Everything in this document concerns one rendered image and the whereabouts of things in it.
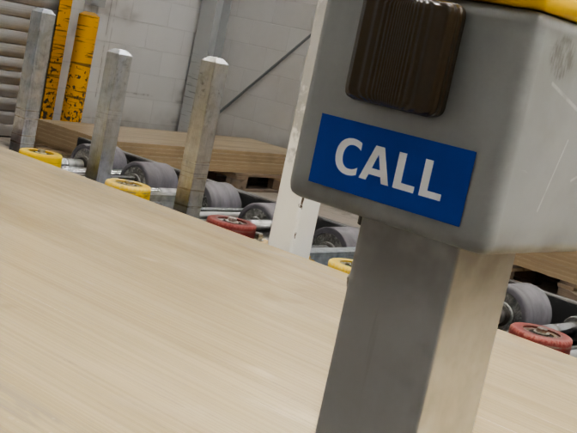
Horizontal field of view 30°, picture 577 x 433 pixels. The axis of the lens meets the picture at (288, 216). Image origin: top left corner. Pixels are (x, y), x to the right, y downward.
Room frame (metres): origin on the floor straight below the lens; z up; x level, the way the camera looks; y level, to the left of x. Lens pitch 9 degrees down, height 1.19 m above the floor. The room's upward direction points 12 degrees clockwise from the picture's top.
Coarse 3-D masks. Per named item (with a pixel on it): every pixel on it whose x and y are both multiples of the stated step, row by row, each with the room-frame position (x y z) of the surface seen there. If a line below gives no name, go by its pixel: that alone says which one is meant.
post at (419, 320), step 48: (384, 240) 0.31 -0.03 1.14; (432, 240) 0.30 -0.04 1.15; (384, 288) 0.31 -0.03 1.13; (432, 288) 0.30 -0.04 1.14; (480, 288) 0.31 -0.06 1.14; (384, 336) 0.31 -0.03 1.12; (432, 336) 0.30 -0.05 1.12; (480, 336) 0.32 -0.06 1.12; (336, 384) 0.32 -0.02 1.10; (384, 384) 0.31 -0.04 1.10; (432, 384) 0.30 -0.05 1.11; (480, 384) 0.32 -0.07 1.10; (336, 432) 0.31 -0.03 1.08; (384, 432) 0.30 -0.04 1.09; (432, 432) 0.30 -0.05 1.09
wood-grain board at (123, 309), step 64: (0, 192) 1.54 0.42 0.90; (64, 192) 1.65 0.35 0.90; (0, 256) 1.17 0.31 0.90; (64, 256) 1.23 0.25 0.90; (128, 256) 1.30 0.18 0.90; (192, 256) 1.38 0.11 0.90; (256, 256) 1.47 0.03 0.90; (0, 320) 0.94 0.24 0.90; (64, 320) 0.98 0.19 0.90; (128, 320) 1.02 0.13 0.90; (192, 320) 1.07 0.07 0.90; (256, 320) 1.12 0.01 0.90; (320, 320) 1.18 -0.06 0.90; (0, 384) 0.78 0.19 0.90; (64, 384) 0.81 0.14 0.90; (128, 384) 0.84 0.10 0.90; (192, 384) 0.87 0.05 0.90; (256, 384) 0.91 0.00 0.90; (320, 384) 0.95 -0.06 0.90; (512, 384) 1.08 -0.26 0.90; (576, 384) 1.14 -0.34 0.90
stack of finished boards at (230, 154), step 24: (48, 120) 7.74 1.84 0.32; (48, 144) 7.63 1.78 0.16; (72, 144) 7.45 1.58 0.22; (120, 144) 7.38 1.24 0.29; (144, 144) 7.56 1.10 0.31; (168, 144) 7.80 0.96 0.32; (216, 144) 8.49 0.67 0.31; (240, 144) 8.89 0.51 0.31; (264, 144) 9.32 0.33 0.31; (216, 168) 8.19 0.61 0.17; (240, 168) 8.41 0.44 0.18; (264, 168) 8.65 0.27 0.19
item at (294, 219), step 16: (320, 0) 1.58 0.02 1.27; (320, 16) 1.58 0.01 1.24; (320, 32) 1.57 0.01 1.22; (304, 80) 1.58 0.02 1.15; (304, 96) 1.58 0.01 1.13; (304, 112) 1.57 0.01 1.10; (288, 144) 1.59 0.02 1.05; (288, 160) 1.58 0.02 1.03; (288, 176) 1.58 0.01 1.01; (288, 192) 1.57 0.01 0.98; (288, 208) 1.57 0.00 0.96; (304, 208) 1.56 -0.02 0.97; (272, 224) 1.59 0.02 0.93; (288, 224) 1.57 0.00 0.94; (304, 224) 1.57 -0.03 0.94; (272, 240) 1.58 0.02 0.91; (288, 240) 1.56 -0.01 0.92; (304, 240) 1.58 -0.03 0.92; (304, 256) 1.58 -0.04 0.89
